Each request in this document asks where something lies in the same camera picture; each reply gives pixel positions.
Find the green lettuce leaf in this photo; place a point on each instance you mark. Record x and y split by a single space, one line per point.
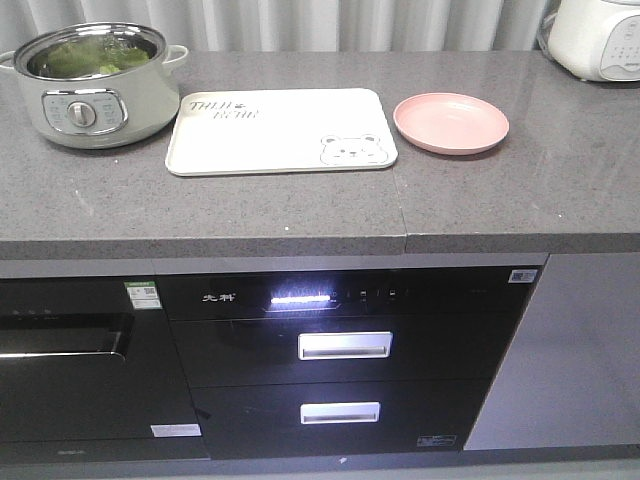
91 56

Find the cream bear serving tray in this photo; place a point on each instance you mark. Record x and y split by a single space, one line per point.
280 131

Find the black two-drawer disinfection cabinet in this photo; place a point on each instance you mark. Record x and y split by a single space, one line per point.
346 362

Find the pink round plate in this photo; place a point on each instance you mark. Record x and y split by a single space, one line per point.
450 123

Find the black built-in dishwasher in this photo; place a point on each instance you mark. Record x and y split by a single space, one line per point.
90 373

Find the pale green electric cooking pot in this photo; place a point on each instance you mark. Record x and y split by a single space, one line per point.
100 111

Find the grey cabinet door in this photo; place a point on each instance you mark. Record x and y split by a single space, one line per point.
570 377

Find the white blender appliance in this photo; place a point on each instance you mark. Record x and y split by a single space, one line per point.
594 40

